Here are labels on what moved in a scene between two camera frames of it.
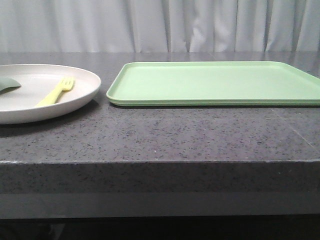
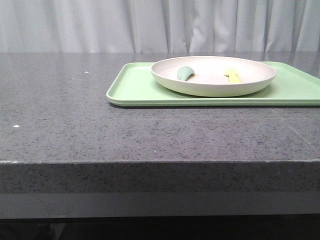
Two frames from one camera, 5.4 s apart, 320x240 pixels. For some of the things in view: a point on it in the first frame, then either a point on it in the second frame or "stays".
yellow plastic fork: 67,84 → 233,77
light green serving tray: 214,84 stays
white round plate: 19,105 → 209,80
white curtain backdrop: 159,26 stays
